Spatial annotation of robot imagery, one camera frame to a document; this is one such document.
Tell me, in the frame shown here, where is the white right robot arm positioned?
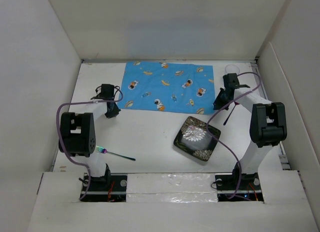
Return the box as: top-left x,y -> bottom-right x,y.
213,73 -> 287,189

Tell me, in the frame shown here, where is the clear plastic cup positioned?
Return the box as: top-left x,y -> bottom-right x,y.
224,64 -> 240,74

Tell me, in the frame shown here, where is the black floral square plate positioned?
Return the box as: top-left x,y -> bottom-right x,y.
173,116 -> 221,162

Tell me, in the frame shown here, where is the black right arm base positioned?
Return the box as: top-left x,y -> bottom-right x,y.
211,164 -> 264,202

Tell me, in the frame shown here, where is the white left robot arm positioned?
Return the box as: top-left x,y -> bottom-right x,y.
56,84 -> 123,191

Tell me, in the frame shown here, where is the iridescent fork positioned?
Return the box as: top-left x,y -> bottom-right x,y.
95,146 -> 136,161

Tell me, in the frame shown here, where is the blue space-print cloth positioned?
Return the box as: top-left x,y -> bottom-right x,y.
117,61 -> 215,114

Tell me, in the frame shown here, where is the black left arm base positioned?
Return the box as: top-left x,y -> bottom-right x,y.
79,166 -> 128,203

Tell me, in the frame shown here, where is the purple iridescent spoon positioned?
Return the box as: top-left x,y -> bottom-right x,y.
223,102 -> 239,126

